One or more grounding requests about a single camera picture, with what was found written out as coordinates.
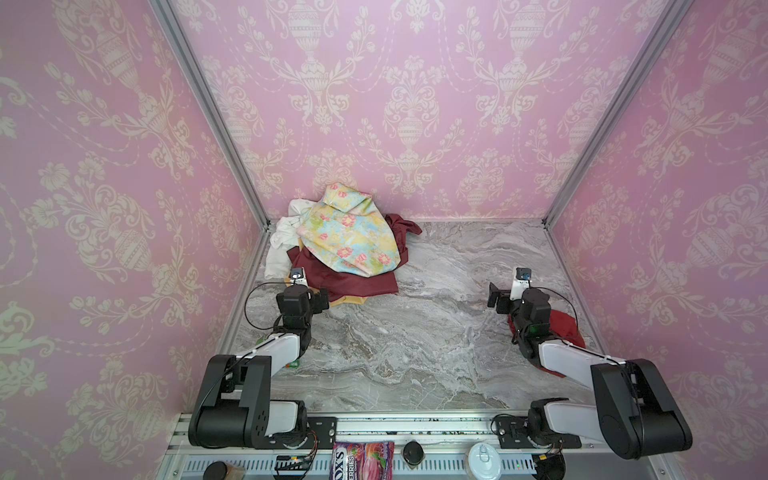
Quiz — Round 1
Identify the red cloth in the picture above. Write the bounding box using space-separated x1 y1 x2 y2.
507 310 586 378

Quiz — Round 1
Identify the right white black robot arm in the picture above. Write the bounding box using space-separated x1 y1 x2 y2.
487 281 693 460

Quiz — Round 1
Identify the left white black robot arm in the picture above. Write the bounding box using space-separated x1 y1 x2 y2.
188 284 330 449

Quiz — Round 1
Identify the maroon cloth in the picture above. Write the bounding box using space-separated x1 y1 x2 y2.
287 214 422 303

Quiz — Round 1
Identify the yellow cloth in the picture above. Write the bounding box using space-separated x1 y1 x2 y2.
329 296 367 307

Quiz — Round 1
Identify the white cloth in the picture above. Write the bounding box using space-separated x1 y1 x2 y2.
264 199 316 280

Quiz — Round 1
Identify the floral pastel cloth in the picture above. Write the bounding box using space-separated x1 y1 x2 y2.
297 183 401 278

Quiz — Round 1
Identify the black electronics board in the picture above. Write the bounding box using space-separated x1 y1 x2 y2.
273 455 315 480

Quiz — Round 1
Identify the white round lid container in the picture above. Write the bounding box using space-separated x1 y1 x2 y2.
465 443 502 480

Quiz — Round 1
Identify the pink candy bag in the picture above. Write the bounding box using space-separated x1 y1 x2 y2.
329 442 395 480

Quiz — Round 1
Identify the black round knob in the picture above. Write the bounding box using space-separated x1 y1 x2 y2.
402 440 425 469

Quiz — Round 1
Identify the brown black bottle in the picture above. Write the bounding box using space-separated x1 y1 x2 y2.
202 461 245 480

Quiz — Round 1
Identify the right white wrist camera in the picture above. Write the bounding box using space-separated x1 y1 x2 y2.
509 267 532 301

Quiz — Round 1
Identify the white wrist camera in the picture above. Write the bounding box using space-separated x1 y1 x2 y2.
509 267 532 301
288 267 308 288

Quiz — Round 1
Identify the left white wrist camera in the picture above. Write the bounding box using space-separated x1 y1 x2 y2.
288 267 308 288

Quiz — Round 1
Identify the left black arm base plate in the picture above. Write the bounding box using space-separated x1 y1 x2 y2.
255 416 338 450

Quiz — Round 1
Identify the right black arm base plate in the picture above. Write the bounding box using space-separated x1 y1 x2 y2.
490 414 582 450

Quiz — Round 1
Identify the aluminium rail frame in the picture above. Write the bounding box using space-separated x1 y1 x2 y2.
156 410 684 479

